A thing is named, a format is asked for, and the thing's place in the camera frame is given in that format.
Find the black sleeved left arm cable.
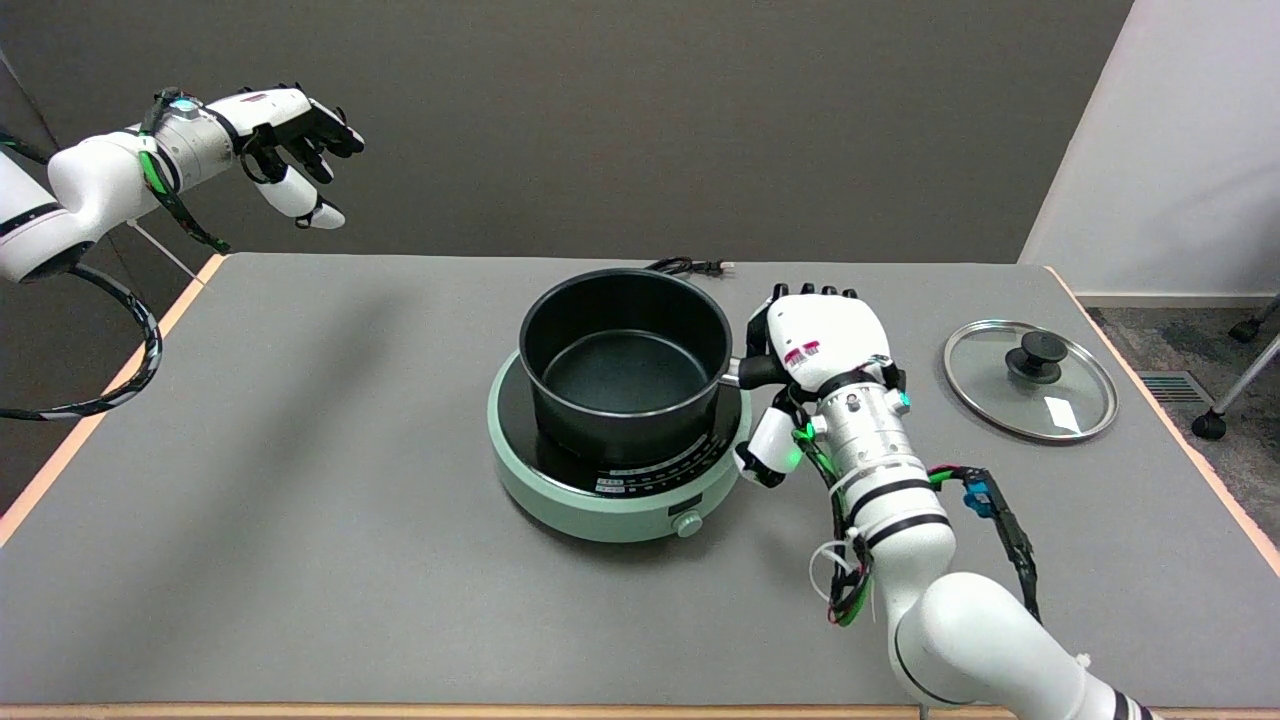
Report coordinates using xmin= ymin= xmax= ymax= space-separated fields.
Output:
xmin=0 ymin=262 xmax=163 ymax=422

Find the green round induction cooker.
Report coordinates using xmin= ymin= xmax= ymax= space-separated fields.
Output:
xmin=487 ymin=350 xmax=753 ymax=544

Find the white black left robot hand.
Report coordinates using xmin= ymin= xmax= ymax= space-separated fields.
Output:
xmin=205 ymin=85 xmax=366 ymax=231

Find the metal stand with black casters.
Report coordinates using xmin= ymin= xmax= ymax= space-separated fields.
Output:
xmin=1192 ymin=295 xmax=1280 ymax=442

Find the grey floor vent grille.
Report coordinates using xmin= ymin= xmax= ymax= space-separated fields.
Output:
xmin=1137 ymin=370 xmax=1216 ymax=406

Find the green black left arm cable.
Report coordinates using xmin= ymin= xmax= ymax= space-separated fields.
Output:
xmin=136 ymin=88 xmax=232 ymax=254

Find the glass lid with black knob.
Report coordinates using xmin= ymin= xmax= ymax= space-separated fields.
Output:
xmin=942 ymin=319 xmax=1119 ymax=444

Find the black pot with long handle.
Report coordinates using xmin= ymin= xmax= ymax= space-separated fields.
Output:
xmin=518 ymin=268 xmax=793 ymax=467

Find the black cooker power cord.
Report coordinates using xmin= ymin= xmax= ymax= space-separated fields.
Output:
xmin=645 ymin=257 xmax=734 ymax=279

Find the green black right arm cable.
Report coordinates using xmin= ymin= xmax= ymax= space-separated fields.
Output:
xmin=790 ymin=422 xmax=877 ymax=630

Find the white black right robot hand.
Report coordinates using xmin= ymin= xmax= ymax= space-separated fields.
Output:
xmin=733 ymin=284 xmax=909 ymax=490

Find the green black arm cable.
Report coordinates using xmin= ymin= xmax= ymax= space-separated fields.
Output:
xmin=790 ymin=422 xmax=877 ymax=630
xmin=136 ymin=88 xmax=232 ymax=254

